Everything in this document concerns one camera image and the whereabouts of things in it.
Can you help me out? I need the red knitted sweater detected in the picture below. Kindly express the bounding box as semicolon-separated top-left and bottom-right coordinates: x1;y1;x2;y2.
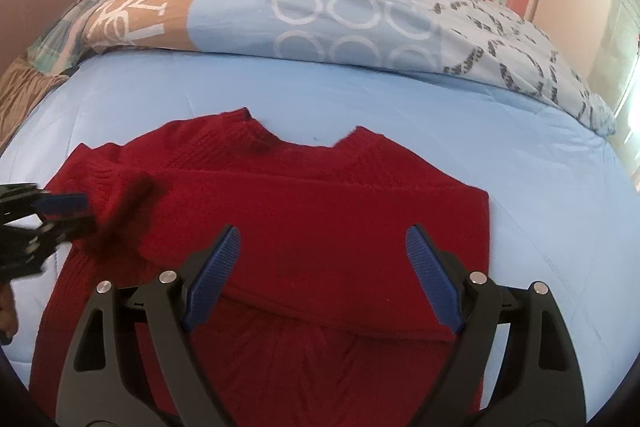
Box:
29;107;491;427

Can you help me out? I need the person's left hand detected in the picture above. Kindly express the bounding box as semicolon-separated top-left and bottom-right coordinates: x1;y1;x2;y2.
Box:
0;282;20;346

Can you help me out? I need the light blue bed cover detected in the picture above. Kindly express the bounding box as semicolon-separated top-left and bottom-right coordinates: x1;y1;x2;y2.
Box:
0;47;640;427

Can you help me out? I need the teal striped pillow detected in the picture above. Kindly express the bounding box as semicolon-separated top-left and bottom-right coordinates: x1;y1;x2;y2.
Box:
27;0;126;75

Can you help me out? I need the brown wood-grain cloth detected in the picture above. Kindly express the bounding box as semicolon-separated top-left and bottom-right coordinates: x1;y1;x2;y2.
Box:
0;54;69;154

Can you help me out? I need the patterned blue and tan duvet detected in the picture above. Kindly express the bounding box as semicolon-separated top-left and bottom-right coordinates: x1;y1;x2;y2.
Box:
82;0;617;138

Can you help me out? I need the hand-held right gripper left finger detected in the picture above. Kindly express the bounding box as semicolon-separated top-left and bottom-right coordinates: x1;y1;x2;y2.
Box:
55;225;242;427

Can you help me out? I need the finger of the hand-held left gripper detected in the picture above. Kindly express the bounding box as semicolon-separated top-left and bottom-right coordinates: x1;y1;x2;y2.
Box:
31;192;92;214
39;214;99;242

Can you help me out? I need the cream wardrobe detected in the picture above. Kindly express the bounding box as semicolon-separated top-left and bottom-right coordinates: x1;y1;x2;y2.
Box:
587;0;640;150

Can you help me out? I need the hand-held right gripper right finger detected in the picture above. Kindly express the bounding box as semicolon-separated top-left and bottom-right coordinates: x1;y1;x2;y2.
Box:
405;225;587;427

